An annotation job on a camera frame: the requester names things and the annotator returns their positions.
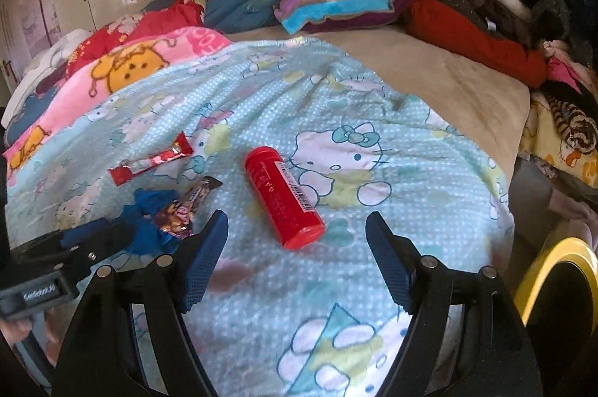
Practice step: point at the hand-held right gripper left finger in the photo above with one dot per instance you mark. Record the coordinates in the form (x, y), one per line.
(205, 261)

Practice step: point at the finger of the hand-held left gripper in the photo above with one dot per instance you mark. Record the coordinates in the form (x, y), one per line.
(93, 238)

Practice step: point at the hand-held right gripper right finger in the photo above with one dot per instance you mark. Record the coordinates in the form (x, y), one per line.
(387, 261)

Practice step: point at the blue plastic bag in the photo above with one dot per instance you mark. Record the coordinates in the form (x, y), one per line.
(149, 222)

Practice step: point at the yellow rim trash bin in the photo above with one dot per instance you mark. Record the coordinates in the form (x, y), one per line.
(556, 266)

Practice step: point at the person's left hand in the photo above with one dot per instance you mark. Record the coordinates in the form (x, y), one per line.
(14, 330)

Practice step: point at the brown purple snack wrapper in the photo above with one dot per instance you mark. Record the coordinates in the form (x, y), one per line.
(187, 210)

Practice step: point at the red white snack wrapper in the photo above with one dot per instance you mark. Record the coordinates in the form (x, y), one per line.
(149, 161)

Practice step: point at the red plastic bottle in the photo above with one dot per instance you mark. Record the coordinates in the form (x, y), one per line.
(282, 196)

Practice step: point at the light blue cartoon blanket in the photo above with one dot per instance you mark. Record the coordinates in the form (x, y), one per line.
(327, 135)

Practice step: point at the pink cartoon blanket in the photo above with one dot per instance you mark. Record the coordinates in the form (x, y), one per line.
(131, 65)

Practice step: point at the white blanket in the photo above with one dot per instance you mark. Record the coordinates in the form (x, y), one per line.
(42, 60)

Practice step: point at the yellow cartoon blanket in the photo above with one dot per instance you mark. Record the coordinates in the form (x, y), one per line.
(565, 135)

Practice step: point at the red floral blanket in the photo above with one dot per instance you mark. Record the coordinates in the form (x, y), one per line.
(149, 25)

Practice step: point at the red garment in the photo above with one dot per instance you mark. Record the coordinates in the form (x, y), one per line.
(481, 42)

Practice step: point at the blue floral blanket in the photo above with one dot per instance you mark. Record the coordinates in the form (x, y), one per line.
(243, 7)

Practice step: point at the striped purple pillow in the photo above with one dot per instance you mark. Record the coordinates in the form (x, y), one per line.
(336, 2)

